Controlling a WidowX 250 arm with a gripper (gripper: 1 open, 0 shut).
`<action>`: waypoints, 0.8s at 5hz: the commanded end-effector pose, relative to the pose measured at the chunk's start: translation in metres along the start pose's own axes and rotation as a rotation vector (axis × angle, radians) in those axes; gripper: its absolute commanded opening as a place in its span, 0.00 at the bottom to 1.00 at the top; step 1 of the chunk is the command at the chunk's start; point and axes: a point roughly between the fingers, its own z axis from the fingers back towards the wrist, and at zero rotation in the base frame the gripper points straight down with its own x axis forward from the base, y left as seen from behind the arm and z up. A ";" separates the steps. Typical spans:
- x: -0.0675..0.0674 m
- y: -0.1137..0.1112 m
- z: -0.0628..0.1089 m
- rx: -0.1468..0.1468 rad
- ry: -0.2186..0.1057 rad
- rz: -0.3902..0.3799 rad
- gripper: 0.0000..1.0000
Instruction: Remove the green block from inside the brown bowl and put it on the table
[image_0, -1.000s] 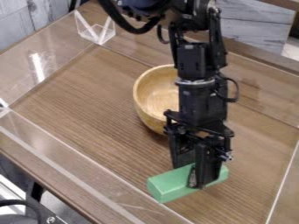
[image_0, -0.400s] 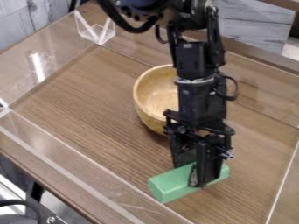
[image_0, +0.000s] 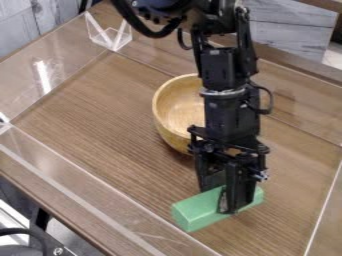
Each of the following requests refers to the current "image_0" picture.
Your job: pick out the brown wooden bowl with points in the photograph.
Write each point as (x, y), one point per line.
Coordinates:
(178, 108)

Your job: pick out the clear acrylic corner bracket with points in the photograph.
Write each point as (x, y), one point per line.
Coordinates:
(110, 38)

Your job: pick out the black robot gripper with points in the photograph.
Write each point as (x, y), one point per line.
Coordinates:
(230, 156)

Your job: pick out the green rectangular block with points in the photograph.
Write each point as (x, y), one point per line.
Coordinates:
(196, 212)

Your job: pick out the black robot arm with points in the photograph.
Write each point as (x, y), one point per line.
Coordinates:
(218, 26)

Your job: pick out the black table leg frame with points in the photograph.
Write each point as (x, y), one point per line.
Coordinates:
(51, 246)

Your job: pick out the clear acrylic tray walls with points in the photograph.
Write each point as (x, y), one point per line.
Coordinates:
(80, 150)

